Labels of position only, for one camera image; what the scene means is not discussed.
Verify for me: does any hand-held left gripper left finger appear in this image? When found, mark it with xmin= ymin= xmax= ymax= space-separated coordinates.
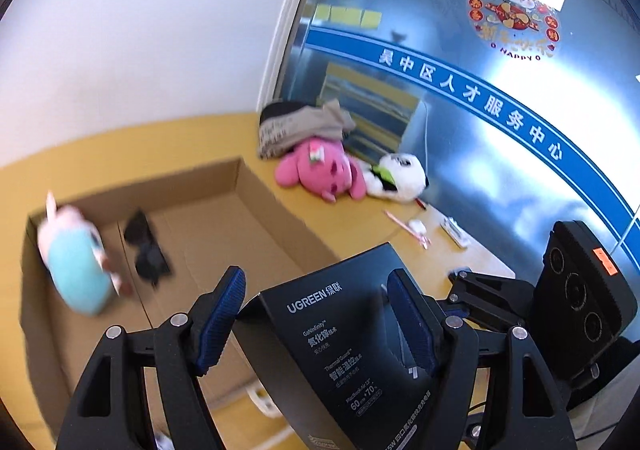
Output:
xmin=55 ymin=266 xmax=248 ymax=450

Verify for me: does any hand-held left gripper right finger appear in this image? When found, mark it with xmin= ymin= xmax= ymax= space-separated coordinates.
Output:
xmin=386 ymin=268 xmax=578 ymax=450

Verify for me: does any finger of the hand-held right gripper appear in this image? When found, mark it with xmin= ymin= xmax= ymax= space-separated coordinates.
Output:
xmin=446 ymin=269 xmax=538 ymax=331

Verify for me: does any black charger box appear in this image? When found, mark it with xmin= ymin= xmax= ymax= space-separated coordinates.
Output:
xmin=232 ymin=242 xmax=473 ymax=450

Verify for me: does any cardboard box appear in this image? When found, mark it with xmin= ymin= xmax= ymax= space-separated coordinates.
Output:
xmin=20 ymin=157 xmax=351 ymax=436

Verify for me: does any teal and pink pig plush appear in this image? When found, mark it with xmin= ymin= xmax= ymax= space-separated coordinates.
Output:
xmin=37 ymin=190 xmax=131 ymax=316

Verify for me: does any white flat remote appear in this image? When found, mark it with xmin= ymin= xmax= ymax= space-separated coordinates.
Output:
xmin=440 ymin=217 xmax=471 ymax=250

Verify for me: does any small white packet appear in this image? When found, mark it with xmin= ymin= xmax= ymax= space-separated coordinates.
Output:
xmin=247 ymin=382 xmax=281 ymax=418

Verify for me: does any pink pen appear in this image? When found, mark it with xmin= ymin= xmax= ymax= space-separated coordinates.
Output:
xmin=384 ymin=210 xmax=431 ymax=248

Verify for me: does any black plastic object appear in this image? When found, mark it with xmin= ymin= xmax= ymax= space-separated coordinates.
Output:
xmin=122 ymin=210 xmax=173 ymax=288

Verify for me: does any panda plush toy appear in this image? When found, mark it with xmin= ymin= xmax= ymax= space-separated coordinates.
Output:
xmin=362 ymin=152 xmax=431 ymax=203

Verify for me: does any pink plush toy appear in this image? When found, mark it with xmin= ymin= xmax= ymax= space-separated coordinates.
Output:
xmin=275 ymin=137 xmax=368 ymax=203

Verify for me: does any grey knit cloth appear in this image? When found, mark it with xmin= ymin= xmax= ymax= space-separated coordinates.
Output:
xmin=257 ymin=100 xmax=357 ymax=161

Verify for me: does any blue glass band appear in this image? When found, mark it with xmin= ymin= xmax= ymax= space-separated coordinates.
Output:
xmin=306 ymin=27 xmax=640 ymax=226

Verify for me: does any round festive window sticker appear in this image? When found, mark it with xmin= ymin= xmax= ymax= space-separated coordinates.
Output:
xmin=467 ymin=0 xmax=561 ymax=62

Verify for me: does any row of yellow sticky notes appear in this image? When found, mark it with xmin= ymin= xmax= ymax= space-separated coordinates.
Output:
xmin=315 ymin=4 xmax=382 ymax=28

